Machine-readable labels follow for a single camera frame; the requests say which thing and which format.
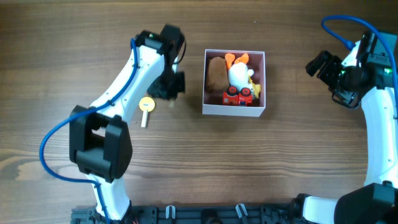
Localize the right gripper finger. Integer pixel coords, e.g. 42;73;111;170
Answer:
305;50;332;77
317;55;342;89

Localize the white wooden rattle drum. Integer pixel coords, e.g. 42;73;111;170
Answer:
169;100;175;109

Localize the yellow wooden rattle drum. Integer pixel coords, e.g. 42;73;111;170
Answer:
139;96;155;128

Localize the pink box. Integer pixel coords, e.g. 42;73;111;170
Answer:
202;49;266;117

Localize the brown plush toy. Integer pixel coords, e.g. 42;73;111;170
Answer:
206;57;229;92

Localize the red toy car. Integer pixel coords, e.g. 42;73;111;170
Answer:
222;86;253;106

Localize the white duck plush toy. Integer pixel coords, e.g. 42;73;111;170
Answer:
224;53;261;98

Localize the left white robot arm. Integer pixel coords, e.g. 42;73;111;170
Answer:
69;24;186;223

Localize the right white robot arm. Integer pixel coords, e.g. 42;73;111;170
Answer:
290;30;397;223

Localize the left blue cable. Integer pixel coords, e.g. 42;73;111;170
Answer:
39;37;139;224

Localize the black mounting rail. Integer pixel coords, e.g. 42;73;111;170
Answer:
70;203;299;224

